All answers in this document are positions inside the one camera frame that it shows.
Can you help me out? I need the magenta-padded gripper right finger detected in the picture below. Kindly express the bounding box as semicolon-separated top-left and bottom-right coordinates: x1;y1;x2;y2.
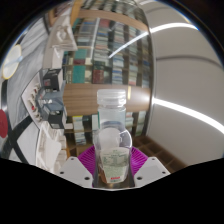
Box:
127;145;172;188

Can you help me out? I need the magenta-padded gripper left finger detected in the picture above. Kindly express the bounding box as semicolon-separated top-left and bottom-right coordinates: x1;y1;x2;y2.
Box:
54;145;98;189

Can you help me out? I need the clear plastic drink bottle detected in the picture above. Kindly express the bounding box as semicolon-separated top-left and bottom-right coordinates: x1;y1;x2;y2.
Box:
92;88;134;188

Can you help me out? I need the wooden cubby shelf unit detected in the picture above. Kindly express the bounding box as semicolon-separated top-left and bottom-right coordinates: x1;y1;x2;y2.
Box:
132;134;188;175

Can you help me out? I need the narrow bookshelf full of books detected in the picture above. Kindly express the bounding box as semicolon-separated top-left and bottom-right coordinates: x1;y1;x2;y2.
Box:
65;111;148;148

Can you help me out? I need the ceiling strip light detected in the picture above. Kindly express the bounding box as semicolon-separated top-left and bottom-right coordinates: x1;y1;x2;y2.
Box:
151;97;224;135

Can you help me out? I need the dark grey building model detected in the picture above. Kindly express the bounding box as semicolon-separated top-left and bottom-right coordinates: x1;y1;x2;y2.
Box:
37;67;68;130

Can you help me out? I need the flat round red coaster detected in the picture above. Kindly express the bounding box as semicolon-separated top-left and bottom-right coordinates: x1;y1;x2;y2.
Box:
0;108;9;140

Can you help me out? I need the wide bookshelf full of books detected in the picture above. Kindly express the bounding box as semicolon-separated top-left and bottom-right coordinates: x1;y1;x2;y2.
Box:
63;0;155;88

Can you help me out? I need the white ramp architectural model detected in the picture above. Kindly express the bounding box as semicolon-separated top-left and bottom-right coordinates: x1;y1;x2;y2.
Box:
43;12;80;68

